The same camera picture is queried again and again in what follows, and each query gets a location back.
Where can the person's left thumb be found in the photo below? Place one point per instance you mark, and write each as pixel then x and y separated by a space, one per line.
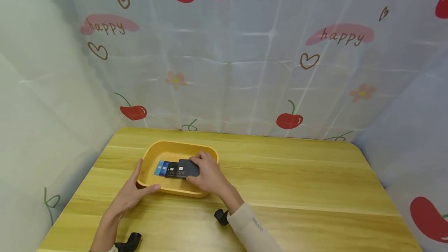
pixel 151 189

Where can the person's right thumb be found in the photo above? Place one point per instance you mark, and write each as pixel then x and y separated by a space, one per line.
pixel 192 179

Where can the person's left index finger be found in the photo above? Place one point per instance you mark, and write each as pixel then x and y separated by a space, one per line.
pixel 138 170

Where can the person's right hand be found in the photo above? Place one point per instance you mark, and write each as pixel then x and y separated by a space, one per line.
pixel 210 176

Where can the dark blue card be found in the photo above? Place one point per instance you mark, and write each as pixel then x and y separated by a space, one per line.
pixel 163 169

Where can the yellow plastic tray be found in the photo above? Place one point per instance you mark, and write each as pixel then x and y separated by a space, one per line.
pixel 168 152

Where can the black wrist band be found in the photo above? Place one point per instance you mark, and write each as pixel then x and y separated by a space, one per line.
pixel 129 241
pixel 221 217

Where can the person's right fingers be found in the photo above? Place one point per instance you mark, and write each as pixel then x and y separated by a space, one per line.
pixel 200 158

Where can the person's right forearm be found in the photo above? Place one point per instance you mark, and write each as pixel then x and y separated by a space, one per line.
pixel 248 228

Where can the person's left hand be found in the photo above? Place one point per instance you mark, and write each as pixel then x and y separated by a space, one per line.
pixel 127 197

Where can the person's left forearm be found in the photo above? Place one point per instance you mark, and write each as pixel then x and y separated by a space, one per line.
pixel 105 232

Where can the light blue card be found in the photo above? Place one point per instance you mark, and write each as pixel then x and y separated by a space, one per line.
pixel 158 168

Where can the black card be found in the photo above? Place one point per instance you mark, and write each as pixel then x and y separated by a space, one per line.
pixel 187 167
pixel 171 170

